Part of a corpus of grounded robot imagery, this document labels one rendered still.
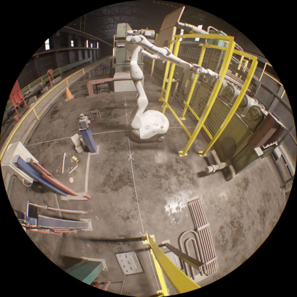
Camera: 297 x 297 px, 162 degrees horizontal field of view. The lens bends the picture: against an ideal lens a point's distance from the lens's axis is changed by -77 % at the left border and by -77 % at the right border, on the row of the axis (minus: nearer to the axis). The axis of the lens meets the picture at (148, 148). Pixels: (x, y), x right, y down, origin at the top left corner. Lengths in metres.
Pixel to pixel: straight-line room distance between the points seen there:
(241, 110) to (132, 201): 2.21
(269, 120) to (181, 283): 1.71
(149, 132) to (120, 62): 3.33
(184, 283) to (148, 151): 1.68
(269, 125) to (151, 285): 2.50
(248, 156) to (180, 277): 1.83
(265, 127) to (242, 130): 0.50
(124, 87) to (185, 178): 3.28
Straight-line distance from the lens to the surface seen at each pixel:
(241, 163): 2.06
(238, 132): 2.02
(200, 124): 1.41
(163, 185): 1.51
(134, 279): 1.66
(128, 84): 3.77
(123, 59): 4.38
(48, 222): 0.91
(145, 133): 1.66
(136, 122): 1.68
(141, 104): 1.52
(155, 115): 1.96
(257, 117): 1.91
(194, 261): 0.82
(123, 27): 4.54
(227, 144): 2.13
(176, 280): 0.42
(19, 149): 1.33
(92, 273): 1.31
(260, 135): 1.74
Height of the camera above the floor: 1.39
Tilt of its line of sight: 51 degrees down
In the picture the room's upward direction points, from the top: 9 degrees clockwise
